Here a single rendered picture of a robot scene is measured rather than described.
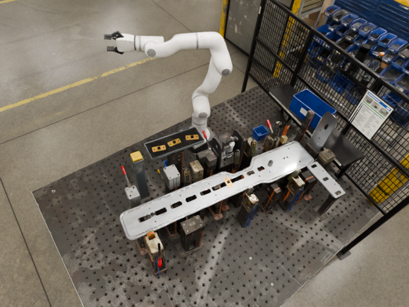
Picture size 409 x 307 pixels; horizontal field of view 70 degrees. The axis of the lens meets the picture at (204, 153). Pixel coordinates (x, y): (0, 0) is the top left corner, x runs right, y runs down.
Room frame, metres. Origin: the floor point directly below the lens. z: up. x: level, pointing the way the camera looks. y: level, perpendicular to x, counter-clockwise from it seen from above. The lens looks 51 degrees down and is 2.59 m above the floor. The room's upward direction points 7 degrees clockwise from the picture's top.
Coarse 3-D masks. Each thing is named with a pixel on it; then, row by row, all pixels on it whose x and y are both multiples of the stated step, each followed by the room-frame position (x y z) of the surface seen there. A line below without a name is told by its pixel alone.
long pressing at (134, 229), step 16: (288, 144) 1.44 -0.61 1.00; (256, 160) 1.26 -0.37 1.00; (288, 160) 1.30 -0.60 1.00; (304, 160) 1.31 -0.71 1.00; (224, 176) 1.10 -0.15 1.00; (256, 176) 1.13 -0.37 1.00; (272, 176) 1.14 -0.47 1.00; (176, 192) 0.93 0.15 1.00; (192, 192) 0.95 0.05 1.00; (224, 192) 0.97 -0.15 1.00; (144, 208) 0.80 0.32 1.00; (160, 208) 0.81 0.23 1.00; (176, 208) 0.82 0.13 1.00; (192, 208) 0.83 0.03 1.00; (128, 224) 0.69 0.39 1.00; (144, 224) 0.70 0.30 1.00; (160, 224) 0.71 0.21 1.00
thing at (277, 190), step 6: (270, 186) 1.07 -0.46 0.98; (276, 186) 1.07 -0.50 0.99; (270, 192) 1.05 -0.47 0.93; (276, 192) 1.02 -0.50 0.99; (270, 198) 1.04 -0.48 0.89; (276, 198) 1.04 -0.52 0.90; (264, 204) 1.06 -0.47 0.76; (270, 204) 1.03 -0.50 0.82; (264, 210) 1.04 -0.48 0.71; (270, 210) 1.04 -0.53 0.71
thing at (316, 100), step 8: (296, 96) 1.85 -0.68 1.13; (304, 96) 1.91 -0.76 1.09; (312, 96) 1.86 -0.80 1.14; (296, 104) 1.77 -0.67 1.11; (304, 104) 1.73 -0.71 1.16; (312, 104) 1.84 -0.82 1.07; (320, 104) 1.80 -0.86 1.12; (296, 112) 1.75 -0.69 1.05; (304, 112) 1.71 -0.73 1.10; (320, 112) 1.78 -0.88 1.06; (312, 120) 1.64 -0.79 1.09
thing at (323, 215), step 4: (336, 192) 1.08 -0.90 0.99; (328, 196) 1.08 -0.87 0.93; (340, 196) 1.07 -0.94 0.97; (328, 200) 1.07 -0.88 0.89; (332, 200) 1.05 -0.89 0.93; (324, 204) 1.07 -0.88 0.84; (328, 204) 1.06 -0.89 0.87; (332, 204) 1.07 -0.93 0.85; (316, 208) 1.11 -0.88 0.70; (320, 208) 1.08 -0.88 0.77; (324, 208) 1.06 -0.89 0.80; (328, 208) 1.07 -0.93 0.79; (316, 212) 1.07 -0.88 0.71; (320, 212) 1.06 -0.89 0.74; (324, 212) 1.06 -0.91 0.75; (320, 216) 1.04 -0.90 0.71; (324, 216) 1.05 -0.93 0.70
